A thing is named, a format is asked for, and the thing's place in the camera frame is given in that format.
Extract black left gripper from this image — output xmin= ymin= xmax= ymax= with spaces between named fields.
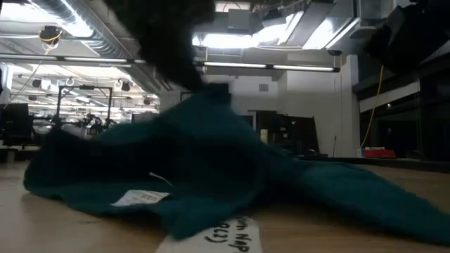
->
xmin=139 ymin=20 xmax=212 ymax=91

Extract dark teal microfiber towel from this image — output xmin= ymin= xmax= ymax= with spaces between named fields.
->
xmin=22 ymin=83 xmax=450 ymax=246

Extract long ceiling light bar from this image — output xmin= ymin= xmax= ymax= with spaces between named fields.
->
xmin=0 ymin=53 xmax=146 ymax=68
xmin=196 ymin=60 xmax=341 ymax=73

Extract black robot arms in background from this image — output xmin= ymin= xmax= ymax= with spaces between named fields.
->
xmin=52 ymin=112 xmax=119 ymax=136

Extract black curtain partition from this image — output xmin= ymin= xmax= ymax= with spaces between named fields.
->
xmin=253 ymin=110 xmax=320 ymax=156

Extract white handwritten paper label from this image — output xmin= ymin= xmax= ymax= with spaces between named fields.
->
xmin=155 ymin=216 xmax=264 ymax=253

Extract black computer monitor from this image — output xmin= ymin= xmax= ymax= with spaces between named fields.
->
xmin=0 ymin=103 xmax=34 ymax=147

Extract wooden workbench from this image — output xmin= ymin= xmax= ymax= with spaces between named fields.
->
xmin=0 ymin=145 xmax=41 ymax=163

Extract red plastic bin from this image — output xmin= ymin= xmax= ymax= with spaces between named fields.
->
xmin=364 ymin=148 xmax=397 ymax=160

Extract black metal frame rig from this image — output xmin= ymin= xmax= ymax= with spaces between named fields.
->
xmin=55 ymin=85 xmax=114 ymax=131

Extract silver ventilation duct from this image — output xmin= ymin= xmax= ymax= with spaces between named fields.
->
xmin=33 ymin=0 xmax=141 ymax=60

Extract yellow black cable reel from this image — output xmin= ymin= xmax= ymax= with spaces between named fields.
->
xmin=38 ymin=25 xmax=64 ymax=46

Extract yellow hanging cable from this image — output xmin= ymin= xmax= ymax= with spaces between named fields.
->
xmin=360 ymin=65 xmax=385 ymax=149

